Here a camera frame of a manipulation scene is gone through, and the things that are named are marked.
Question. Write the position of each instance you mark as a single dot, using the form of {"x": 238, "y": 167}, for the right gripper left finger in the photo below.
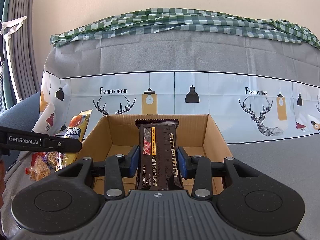
{"x": 118, "y": 167}

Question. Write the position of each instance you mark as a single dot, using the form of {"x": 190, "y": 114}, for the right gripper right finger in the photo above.
{"x": 198, "y": 168}

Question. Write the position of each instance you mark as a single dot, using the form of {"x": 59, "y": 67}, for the black truffle cracker pack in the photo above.
{"x": 158, "y": 163}

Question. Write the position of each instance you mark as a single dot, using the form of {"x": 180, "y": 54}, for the clear bag of crackers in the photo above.
{"x": 43, "y": 164}

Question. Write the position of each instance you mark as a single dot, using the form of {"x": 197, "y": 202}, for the yellow cow candy pack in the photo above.
{"x": 76, "y": 130}

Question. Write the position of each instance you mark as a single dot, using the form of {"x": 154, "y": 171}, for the person's left hand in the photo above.
{"x": 2, "y": 182}

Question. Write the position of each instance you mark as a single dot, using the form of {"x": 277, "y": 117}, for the brown cardboard box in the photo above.
{"x": 117, "y": 134}

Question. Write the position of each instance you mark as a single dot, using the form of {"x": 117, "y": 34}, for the deer print sofa cover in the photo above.
{"x": 262, "y": 94}

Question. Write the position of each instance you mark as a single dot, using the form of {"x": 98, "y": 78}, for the white floor stand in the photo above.
{"x": 8, "y": 28}

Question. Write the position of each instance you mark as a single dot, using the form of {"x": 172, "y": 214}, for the grey curtain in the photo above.
{"x": 20, "y": 79}

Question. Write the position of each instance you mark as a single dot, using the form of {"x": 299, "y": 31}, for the green checkered cloth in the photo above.
{"x": 156, "y": 20}

